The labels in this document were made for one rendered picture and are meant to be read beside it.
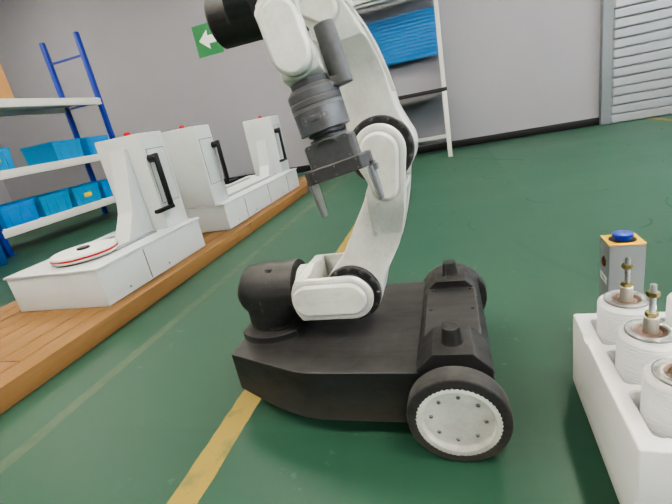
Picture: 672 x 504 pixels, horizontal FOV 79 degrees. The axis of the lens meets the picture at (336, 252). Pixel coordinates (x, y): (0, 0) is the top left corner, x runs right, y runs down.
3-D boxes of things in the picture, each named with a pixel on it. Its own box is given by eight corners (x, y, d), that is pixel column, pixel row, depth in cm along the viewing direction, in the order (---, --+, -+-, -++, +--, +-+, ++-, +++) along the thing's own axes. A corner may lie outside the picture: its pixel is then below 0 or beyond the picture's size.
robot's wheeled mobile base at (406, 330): (222, 431, 99) (180, 311, 89) (293, 322, 146) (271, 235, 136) (500, 443, 81) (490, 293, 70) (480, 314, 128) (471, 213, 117)
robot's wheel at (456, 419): (412, 460, 84) (399, 380, 78) (414, 441, 88) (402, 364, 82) (517, 466, 78) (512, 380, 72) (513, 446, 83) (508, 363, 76)
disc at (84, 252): (35, 269, 192) (31, 260, 191) (86, 247, 220) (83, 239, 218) (85, 264, 183) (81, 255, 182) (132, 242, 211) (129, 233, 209)
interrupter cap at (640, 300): (660, 305, 77) (660, 301, 76) (622, 313, 76) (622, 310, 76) (629, 289, 84) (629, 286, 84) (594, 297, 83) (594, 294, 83)
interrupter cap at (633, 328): (614, 324, 74) (614, 321, 73) (658, 319, 73) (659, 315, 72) (641, 347, 66) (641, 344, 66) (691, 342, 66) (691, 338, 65)
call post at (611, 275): (605, 364, 100) (608, 246, 90) (596, 348, 106) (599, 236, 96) (639, 365, 97) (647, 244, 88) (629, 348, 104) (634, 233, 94)
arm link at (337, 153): (301, 190, 68) (274, 120, 66) (316, 181, 77) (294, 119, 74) (371, 166, 64) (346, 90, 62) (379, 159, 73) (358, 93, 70)
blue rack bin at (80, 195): (47, 211, 485) (40, 194, 479) (74, 203, 519) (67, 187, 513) (78, 206, 469) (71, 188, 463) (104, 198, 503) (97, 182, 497)
